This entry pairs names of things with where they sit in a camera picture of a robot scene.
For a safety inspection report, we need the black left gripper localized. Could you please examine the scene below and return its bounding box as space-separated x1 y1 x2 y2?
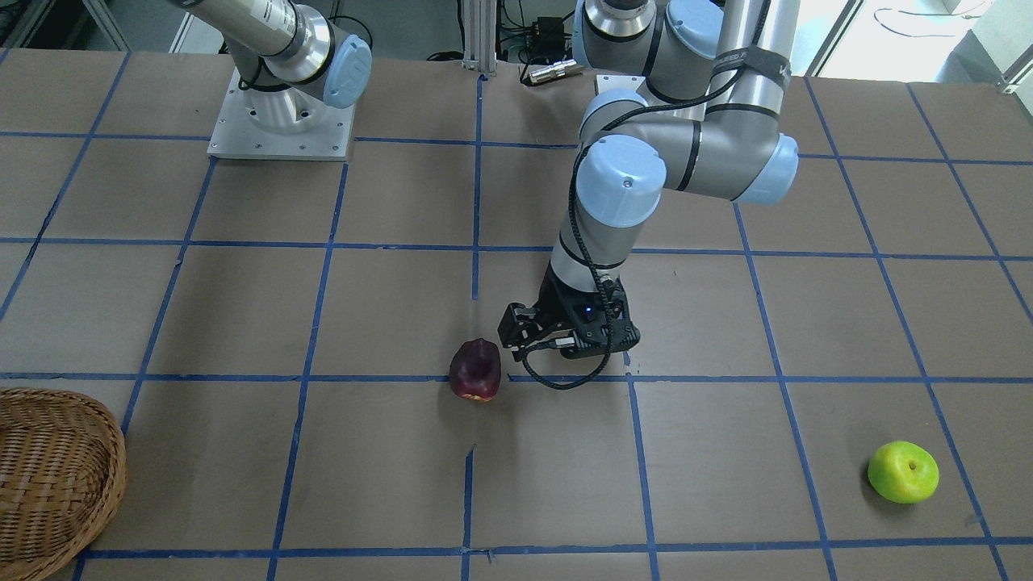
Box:
497 267 641 359

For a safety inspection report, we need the dark red apple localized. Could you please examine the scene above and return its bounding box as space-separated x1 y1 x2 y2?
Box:
449 338 501 402

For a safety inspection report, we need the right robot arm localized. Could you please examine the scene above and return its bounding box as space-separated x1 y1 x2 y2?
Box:
173 1 373 109

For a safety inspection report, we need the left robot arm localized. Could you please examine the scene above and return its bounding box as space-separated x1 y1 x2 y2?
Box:
498 1 800 362

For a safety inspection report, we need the woven wicker basket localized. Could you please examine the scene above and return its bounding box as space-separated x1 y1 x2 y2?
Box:
1 387 127 580

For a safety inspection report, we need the green apple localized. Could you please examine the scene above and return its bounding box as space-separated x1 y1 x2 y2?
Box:
866 441 940 504

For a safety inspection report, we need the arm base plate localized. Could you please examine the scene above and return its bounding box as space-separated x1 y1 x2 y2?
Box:
207 71 357 162

